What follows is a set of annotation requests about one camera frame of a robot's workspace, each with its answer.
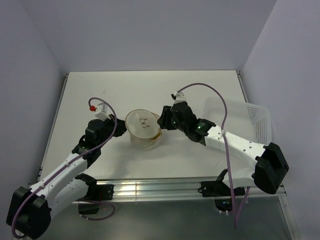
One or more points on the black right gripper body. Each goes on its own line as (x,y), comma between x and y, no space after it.
(169,121)

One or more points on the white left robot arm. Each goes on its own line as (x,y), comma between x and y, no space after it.
(32,209)

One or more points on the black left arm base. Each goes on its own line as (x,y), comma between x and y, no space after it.
(97,195)

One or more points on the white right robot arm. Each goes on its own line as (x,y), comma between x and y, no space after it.
(266,164)

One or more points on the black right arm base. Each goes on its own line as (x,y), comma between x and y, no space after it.
(216,188)

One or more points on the white plastic basket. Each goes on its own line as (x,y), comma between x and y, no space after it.
(246,120)

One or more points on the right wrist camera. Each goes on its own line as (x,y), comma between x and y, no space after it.
(178,97)

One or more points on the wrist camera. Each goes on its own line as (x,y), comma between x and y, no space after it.
(100,111)
(178,97)

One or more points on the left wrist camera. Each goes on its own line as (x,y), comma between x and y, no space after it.
(100,111)

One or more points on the aluminium table rail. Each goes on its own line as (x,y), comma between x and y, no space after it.
(150,190)

